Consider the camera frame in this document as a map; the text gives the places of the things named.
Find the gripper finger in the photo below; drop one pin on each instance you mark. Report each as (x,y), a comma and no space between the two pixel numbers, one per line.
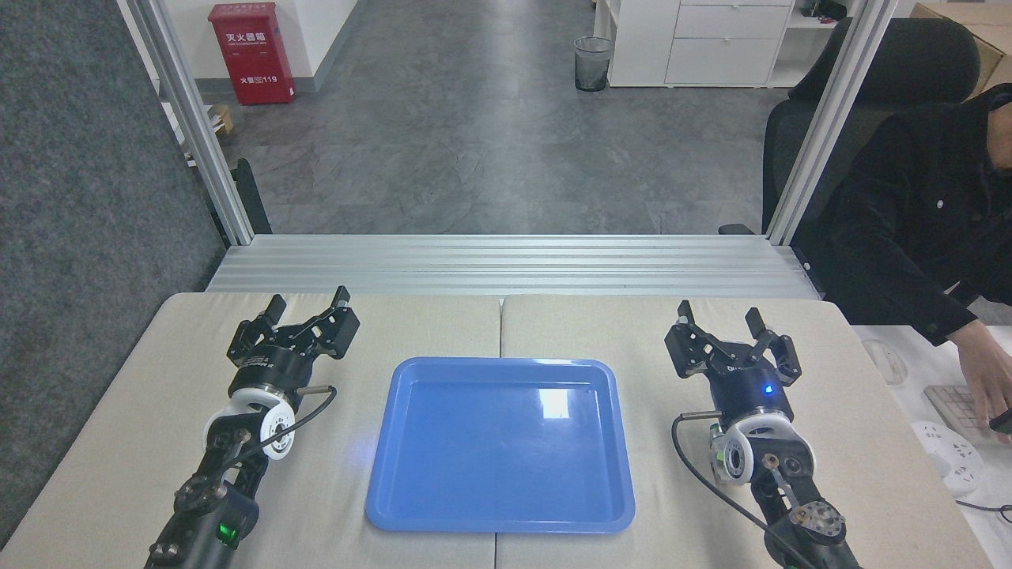
(783,356)
(688,348)
(332,332)
(249,336)

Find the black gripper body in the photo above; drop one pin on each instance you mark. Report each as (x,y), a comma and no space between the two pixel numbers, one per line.
(747,391)
(273,367)

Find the clear white computer mouse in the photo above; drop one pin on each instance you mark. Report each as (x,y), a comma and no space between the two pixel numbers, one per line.
(885,362)

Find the blue plastic tray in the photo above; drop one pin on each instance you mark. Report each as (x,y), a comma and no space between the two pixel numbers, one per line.
(502,450)

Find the person's right hand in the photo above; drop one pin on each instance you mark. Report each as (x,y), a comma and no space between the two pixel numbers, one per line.
(992,371)

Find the black partition foot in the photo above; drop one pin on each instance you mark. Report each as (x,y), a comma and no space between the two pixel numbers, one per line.
(251,197)

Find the white keyboard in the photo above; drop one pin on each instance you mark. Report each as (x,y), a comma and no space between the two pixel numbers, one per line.
(953,407)

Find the grey felt partition panel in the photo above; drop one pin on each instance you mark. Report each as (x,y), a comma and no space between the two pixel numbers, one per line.
(87,237)

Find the white power strip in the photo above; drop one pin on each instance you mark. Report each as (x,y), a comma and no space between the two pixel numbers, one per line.
(949,454)

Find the person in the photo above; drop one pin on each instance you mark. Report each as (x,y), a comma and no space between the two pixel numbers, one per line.
(909,197)

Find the small black device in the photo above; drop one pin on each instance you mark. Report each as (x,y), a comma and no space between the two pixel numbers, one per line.
(1002,423)

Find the red fire extinguisher box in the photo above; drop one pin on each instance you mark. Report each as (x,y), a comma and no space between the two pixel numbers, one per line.
(251,55)

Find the grey mesh waste bin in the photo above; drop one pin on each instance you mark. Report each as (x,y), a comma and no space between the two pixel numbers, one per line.
(592,65)

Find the white drawer cabinet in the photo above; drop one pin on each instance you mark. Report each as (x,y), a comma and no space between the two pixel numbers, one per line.
(704,43)

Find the black office chair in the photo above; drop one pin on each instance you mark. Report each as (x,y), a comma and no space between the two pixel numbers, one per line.
(909,63)

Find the black items on shelf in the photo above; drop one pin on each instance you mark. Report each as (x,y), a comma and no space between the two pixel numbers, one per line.
(824,9)

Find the silver aluminium rail platform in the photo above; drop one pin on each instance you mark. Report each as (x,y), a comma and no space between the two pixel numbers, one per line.
(506,265)

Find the silver aluminium post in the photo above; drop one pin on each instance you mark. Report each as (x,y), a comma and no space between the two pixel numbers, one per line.
(194,126)
(830,118)

